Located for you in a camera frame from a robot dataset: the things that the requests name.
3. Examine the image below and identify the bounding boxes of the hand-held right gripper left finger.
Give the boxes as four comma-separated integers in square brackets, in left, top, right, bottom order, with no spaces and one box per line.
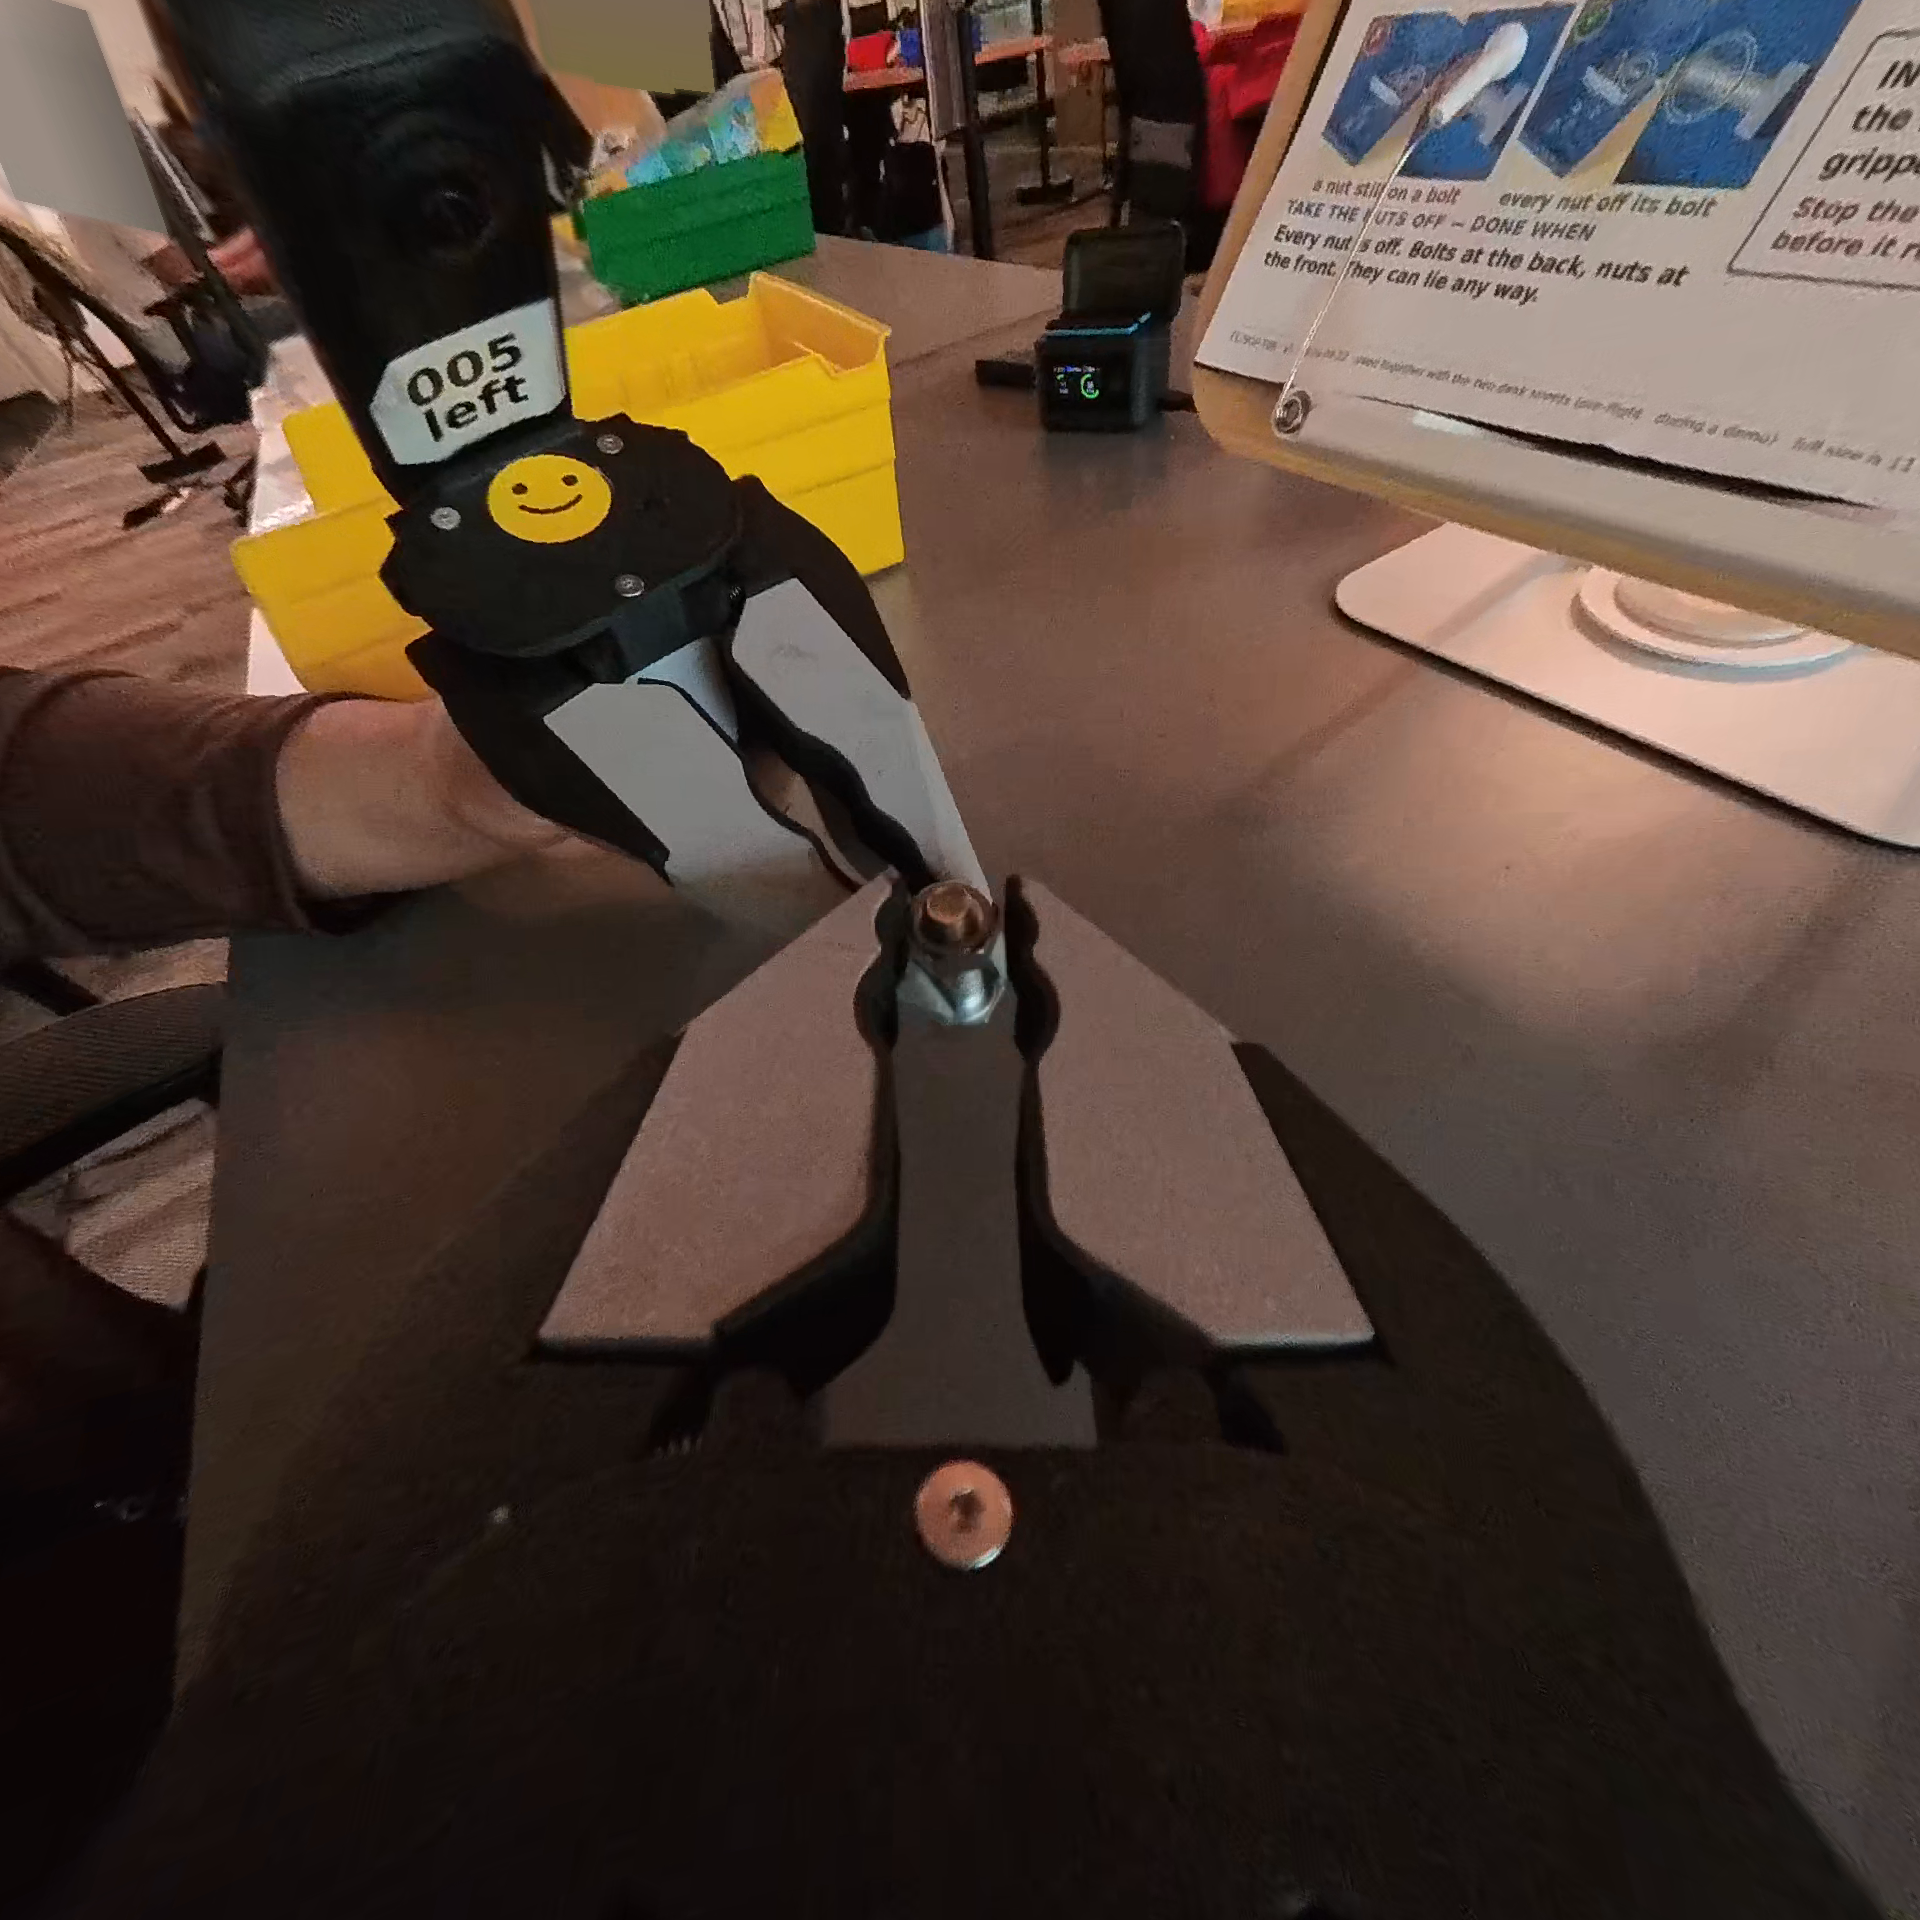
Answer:
[535,874,906,1399]

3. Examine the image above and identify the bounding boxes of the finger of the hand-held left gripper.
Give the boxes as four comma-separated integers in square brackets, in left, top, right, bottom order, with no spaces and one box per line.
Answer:
[541,641,902,908]
[732,574,997,900]

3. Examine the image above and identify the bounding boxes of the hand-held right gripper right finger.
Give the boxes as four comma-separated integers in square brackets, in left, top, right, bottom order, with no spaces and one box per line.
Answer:
[1001,874,1378,1389]

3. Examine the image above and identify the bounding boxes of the silver bolt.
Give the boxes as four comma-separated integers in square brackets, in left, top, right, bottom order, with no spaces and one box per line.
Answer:
[906,878,1001,962]

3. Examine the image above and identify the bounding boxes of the silver hex nut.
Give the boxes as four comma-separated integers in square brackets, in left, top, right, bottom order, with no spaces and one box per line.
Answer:
[896,946,1008,1035]

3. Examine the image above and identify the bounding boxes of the person's left forearm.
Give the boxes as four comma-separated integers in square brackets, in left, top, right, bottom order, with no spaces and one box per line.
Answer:
[0,663,324,962]

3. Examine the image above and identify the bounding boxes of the person's left hand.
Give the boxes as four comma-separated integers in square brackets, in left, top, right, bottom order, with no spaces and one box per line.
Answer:
[276,695,665,906]

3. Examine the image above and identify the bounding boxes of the green plastic bin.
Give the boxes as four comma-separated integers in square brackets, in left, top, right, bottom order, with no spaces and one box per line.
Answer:
[578,152,818,312]

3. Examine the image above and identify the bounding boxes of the colourful packets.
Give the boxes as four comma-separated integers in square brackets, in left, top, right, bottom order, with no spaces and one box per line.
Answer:
[584,69,804,197]

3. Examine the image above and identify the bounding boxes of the yellow plastic bin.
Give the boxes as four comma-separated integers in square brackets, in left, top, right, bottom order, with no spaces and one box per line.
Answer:
[233,270,905,707]

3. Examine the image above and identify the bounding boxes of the black charger case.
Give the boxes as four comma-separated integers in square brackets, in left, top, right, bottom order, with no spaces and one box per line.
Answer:
[1034,221,1189,437]

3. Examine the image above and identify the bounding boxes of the white stand base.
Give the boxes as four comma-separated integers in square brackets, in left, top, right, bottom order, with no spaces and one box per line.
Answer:
[1333,522,1920,856]

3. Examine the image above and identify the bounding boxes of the black chair armrest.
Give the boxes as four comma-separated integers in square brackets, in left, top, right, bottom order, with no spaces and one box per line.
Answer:
[0,982,228,1203]

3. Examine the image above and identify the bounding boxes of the printed instruction sheet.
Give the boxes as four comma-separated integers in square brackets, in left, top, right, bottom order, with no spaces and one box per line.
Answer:
[1221,0,1920,518]

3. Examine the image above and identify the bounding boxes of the wooden display board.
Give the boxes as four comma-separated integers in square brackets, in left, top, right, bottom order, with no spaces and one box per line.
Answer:
[1191,0,1920,663]

